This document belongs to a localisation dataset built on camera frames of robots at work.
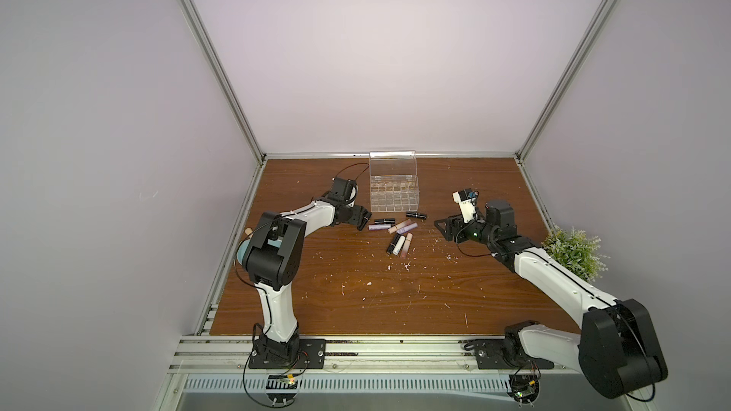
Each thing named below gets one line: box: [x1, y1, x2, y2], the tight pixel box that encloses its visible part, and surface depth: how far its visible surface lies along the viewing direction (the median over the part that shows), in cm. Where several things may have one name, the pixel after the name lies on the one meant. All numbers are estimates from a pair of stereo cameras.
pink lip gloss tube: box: [401, 232, 414, 258], surface depth 94 cm
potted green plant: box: [540, 224, 610, 283], surface depth 75 cm
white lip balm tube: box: [392, 234, 407, 256], surface depth 94 cm
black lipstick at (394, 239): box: [386, 233, 402, 255], surface depth 94 cm
